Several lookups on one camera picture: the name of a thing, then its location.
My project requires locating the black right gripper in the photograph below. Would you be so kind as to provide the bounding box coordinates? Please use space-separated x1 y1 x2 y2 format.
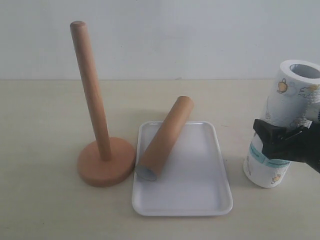
253 119 320 173

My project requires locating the printed white paper towel roll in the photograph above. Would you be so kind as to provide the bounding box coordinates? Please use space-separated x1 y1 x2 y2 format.
243 59 320 188

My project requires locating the brown cardboard tube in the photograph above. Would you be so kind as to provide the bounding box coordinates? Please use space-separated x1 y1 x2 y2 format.
135 95 194 182

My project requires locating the wooden paper towel holder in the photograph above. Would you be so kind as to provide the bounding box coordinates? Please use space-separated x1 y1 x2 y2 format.
70 20 136 188

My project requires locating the white rectangular tray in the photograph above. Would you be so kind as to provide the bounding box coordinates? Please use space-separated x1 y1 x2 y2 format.
131 120 233 217

